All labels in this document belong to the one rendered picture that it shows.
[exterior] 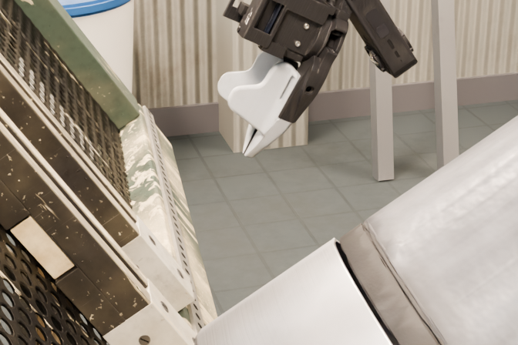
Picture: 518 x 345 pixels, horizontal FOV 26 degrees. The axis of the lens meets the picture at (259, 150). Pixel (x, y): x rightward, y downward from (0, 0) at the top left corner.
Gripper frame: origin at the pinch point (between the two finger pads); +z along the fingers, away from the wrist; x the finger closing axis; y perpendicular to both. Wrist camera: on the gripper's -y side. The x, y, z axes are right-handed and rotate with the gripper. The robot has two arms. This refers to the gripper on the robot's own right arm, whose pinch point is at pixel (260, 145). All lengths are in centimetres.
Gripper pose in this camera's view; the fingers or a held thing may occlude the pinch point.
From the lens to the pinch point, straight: 97.7
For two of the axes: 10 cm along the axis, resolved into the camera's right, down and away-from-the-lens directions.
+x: 2.7, 3.7, -8.9
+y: -8.5, -3.3, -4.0
